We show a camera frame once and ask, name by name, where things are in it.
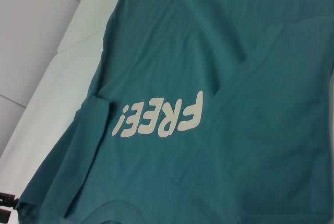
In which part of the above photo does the teal t-shirt with FREE print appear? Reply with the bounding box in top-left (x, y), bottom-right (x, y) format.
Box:
top-left (15, 0), bottom-right (334, 224)

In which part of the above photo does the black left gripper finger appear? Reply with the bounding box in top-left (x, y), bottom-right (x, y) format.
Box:
top-left (0, 209), bottom-right (13, 224)
top-left (0, 192), bottom-right (19, 208)

